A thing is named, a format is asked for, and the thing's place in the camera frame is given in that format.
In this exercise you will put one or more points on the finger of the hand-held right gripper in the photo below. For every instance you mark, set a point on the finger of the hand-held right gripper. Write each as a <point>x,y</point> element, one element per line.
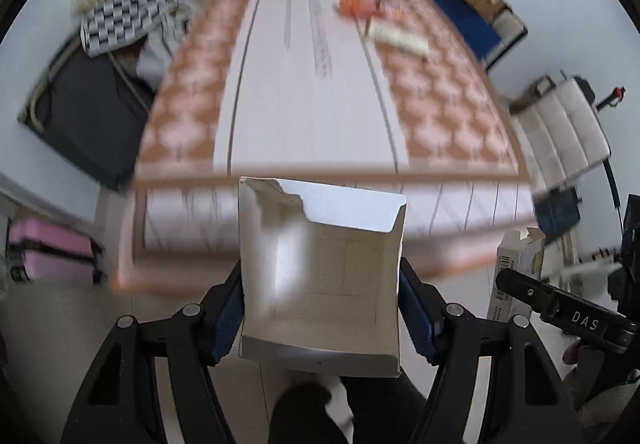
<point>525,291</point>

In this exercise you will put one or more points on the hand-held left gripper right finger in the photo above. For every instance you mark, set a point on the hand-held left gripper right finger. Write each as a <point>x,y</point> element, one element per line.
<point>417,319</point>

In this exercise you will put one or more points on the person's legs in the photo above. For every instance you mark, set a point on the person's legs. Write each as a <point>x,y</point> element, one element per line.
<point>350,411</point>

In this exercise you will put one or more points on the black exercise equipment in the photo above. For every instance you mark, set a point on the black exercise equipment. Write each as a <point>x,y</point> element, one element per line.
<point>612,97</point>

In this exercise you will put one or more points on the orange plastic packet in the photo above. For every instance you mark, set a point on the orange plastic packet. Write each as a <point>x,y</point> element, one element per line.
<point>362,7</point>

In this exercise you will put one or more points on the white cardboard box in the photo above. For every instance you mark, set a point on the white cardboard box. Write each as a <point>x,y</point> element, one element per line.
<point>325,284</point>

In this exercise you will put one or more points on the open dark suitcase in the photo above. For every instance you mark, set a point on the open dark suitcase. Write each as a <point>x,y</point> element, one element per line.
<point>85,124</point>

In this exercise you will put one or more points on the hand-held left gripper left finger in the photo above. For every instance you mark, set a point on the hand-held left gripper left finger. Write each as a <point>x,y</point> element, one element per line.
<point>226,319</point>

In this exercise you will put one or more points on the black frame white chair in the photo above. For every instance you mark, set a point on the black frame white chair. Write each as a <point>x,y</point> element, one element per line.
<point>510,32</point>

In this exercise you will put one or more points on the white padded chair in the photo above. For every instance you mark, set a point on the white padded chair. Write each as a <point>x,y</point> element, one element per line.
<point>565,134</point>

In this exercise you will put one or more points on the person's right forearm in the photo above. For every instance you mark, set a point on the person's right forearm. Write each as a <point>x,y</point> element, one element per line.
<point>617,404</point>

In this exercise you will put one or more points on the black and white checkered cloth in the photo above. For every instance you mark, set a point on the black and white checkered cloth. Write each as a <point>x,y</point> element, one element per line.
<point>125,17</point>

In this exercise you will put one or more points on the table with diamond tablecloth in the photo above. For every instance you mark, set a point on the table with diamond tablecloth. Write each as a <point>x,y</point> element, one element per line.
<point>310,114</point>

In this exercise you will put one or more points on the pink suitcase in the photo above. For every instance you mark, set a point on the pink suitcase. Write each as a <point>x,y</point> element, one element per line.
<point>50,249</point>

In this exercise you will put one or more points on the white barcode box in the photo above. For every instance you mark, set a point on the white barcode box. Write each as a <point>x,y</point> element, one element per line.
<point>515,256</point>

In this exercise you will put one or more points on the pale yellow medicine box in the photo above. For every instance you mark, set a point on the pale yellow medicine box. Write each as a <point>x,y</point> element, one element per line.
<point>400,38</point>

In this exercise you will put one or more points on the white clothes pile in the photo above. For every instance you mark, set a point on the white clothes pile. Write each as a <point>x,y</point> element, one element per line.
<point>162,49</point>

